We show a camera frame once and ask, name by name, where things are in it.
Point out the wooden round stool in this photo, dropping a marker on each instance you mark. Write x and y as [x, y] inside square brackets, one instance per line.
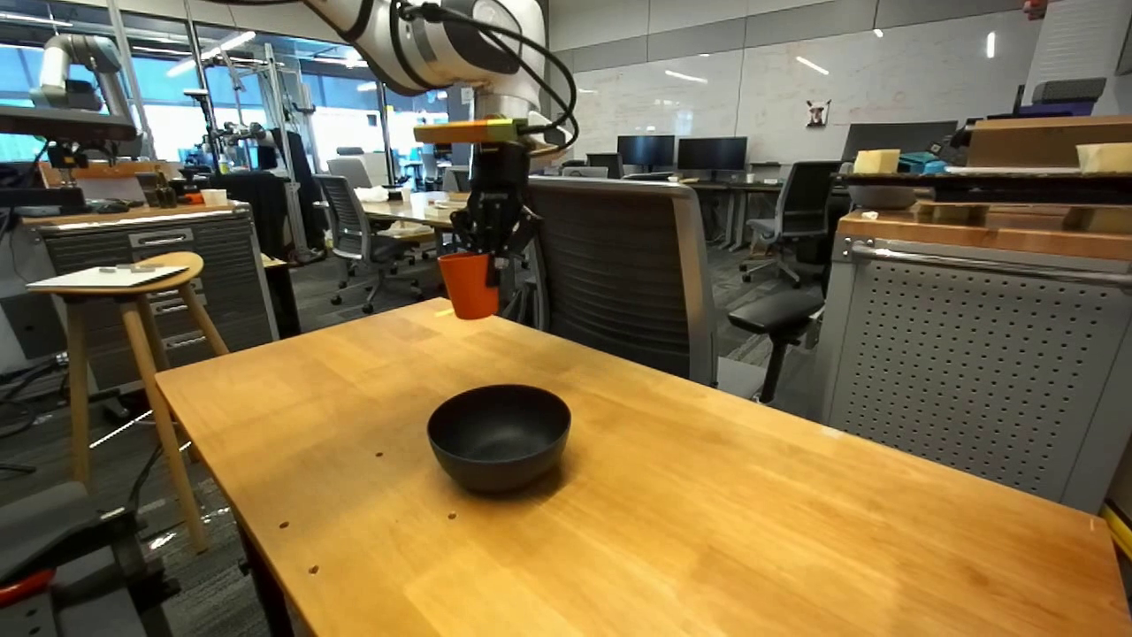
[139, 342]

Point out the gray perforated metal cart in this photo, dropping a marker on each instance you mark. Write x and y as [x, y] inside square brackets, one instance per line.
[977, 364]

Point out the gray swivel office chair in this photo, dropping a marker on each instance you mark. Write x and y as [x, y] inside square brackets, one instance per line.
[356, 230]

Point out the gray mesh office chair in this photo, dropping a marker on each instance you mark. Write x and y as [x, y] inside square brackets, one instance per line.
[625, 276]

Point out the wooden box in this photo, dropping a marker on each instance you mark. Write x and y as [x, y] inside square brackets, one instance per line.
[1043, 144]

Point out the white paper sheet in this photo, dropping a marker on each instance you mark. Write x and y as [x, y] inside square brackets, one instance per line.
[106, 276]

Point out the beige foam block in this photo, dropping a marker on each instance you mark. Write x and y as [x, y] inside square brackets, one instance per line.
[876, 159]
[1106, 158]

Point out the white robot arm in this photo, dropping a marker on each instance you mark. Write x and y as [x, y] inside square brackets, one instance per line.
[435, 39]

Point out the dark laptop screen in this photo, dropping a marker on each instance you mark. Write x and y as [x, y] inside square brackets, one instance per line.
[896, 144]

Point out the light wooden office desk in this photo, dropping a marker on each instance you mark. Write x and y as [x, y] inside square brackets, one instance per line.
[410, 211]

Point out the white ventilation tube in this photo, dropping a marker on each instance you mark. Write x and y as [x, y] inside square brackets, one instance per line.
[55, 67]

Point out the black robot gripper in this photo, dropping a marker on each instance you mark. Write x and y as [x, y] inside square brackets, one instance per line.
[501, 183]

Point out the gray drawer cabinet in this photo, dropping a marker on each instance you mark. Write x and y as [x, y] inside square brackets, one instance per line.
[179, 267]

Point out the orange plastic cup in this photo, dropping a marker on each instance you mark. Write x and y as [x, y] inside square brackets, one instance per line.
[469, 288]

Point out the black office chair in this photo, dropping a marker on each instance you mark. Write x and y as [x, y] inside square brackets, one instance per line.
[804, 213]

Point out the small wall poster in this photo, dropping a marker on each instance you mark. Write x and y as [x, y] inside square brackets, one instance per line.
[819, 114]

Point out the green orange wrist camera mount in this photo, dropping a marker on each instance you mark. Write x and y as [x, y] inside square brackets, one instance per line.
[471, 131]

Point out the black computer monitor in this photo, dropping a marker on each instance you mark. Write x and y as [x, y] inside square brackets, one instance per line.
[712, 153]
[646, 153]

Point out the large wall whiteboard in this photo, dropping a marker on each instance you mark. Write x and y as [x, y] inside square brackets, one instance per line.
[765, 91]

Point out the black bowl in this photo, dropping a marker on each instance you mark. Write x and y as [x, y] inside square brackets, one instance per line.
[501, 443]

